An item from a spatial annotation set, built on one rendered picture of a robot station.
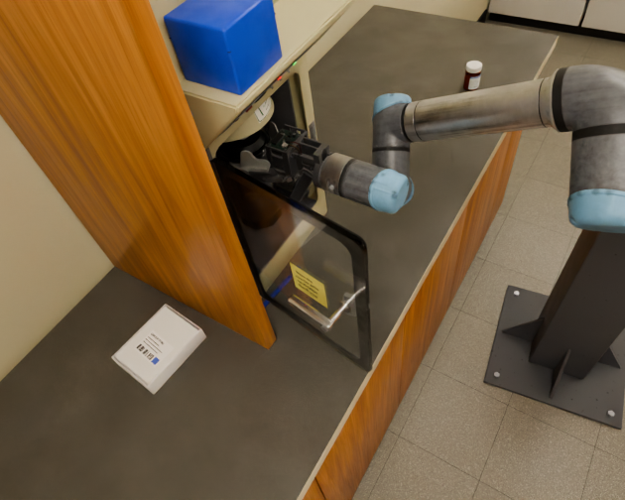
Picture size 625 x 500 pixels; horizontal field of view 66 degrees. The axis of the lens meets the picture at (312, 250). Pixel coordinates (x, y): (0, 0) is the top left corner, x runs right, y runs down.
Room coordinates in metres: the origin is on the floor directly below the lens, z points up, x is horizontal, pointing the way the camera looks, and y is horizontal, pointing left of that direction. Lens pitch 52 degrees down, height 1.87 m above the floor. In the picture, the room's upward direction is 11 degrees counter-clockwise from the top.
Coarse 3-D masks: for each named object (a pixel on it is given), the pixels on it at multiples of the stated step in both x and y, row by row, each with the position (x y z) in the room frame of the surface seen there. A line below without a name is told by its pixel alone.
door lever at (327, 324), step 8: (296, 296) 0.43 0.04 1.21; (296, 304) 0.42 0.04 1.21; (304, 304) 0.42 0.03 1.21; (344, 304) 0.40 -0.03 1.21; (304, 312) 0.40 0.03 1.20; (312, 312) 0.40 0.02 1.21; (320, 312) 0.40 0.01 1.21; (336, 312) 0.39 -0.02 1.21; (320, 320) 0.38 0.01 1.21; (328, 320) 0.38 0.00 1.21; (336, 320) 0.38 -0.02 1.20; (328, 328) 0.37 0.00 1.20
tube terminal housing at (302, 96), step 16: (160, 0) 0.63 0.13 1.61; (176, 0) 0.65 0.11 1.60; (160, 16) 0.63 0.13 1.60; (176, 64) 0.63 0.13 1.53; (304, 64) 0.84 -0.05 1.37; (304, 80) 0.84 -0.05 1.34; (304, 96) 0.83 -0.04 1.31; (304, 112) 0.87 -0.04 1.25; (304, 128) 0.86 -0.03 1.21; (320, 192) 0.84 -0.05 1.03; (320, 208) 0.83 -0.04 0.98
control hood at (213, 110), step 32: (288, 0) 0.80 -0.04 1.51; (320, 0) 0.78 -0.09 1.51; (352, 0) 0.77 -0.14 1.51; (288, 32) 0.70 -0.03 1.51; (320, 32) 0.69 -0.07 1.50; (288, 64) 0.63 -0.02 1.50; (192, 96) 0.58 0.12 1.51; (224, 96) 0.56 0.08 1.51; (256, 96) 0.57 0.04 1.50; (224, 128) 0.56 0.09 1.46
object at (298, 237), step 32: (256, 192) 0.52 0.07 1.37; (256, 224) 0.54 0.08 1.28; (288, 224) 0.48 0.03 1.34; (320, 224) 0.42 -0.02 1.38; (256, 256) 0.57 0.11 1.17; (288, 256) 0.49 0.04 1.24; (320, 256) 0.43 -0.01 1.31; (352, 256) 0.38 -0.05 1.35; (288, 288) 0.51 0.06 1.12; (352, 288) 0.39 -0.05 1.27; (352, 320) 0.39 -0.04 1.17; (352, 352) 0.40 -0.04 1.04
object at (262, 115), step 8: (264, 104) 0.78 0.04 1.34; (272, 104) 0.80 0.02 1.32; (256, 112) 0.76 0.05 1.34; (264, 112) 0.77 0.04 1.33; (272, 112) 0.78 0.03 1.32; (248, 120) 0.74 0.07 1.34; (256, 120) 0.75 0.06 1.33; (264, 120) 0.76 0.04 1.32; (240, 128) 0.73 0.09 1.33; (248, 128) 0.73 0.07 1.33; (256, 128) 0.74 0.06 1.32; (232, 136) 0.72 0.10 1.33; (240, 136) 0.73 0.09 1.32
